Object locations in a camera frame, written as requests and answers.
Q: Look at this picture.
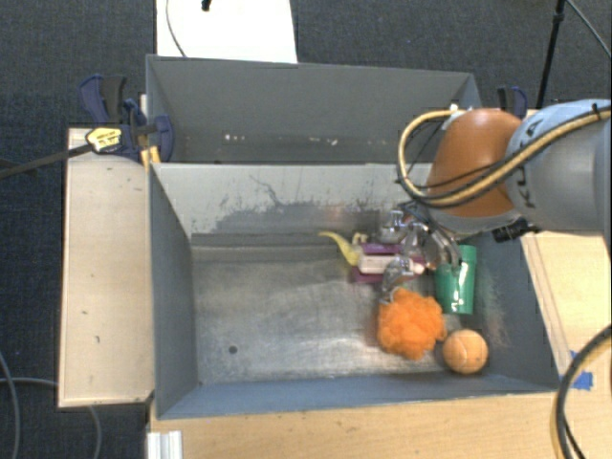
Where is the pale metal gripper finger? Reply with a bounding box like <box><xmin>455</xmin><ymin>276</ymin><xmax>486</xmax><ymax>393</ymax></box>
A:
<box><xmin>380</xmin><ymin>209</ymin><xmax>410</xmax><ymax>246</ymax></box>
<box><xmin>380</xmin><ymin>255</ymin><xmax>416</xmax><ymax>305</ymax></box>

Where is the green cup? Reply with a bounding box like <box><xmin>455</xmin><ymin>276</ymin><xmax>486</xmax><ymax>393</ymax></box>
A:
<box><xmin>433</xmin><ymin>244</ymin><xmax>479</xmax><ymax>317</ymax></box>

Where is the orange fluffy sponge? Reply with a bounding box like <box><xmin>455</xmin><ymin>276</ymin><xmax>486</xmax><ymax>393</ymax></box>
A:
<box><xmin>375</xmin><ymin>287</ymin><xmax>448</xmax><ymax>362</ymax></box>

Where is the yellow curved toy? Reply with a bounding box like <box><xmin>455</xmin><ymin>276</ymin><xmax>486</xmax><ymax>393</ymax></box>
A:
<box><xmin>317</xmin><ymin>229</ymin><xmax>370</xmax><ymax>268</ymax></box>

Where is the orange ball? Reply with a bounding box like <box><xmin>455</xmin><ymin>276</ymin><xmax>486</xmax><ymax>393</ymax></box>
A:
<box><xmin>441</xmin><ymin>328</ymin><xmax>491</xmax><ymax>376</ymax></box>

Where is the grey metal bin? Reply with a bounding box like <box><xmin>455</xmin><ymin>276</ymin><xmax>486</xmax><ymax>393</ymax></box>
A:
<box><xmin>144</xmin><ymin>54</ymin><xmax>561</xmax><ymax>422</ymax></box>

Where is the pale wood board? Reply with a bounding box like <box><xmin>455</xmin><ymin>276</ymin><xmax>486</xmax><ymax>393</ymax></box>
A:
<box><xmin>56</xmin><ymin>126</ymin><xmax>157</xmax><ymax>408</ymax></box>

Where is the black cylinder on white bracket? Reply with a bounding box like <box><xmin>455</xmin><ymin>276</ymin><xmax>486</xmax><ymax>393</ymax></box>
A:
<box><xmin>492</xmin><ymin>221</ymin><xmax>542</xmax><ymax>245</ymax></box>

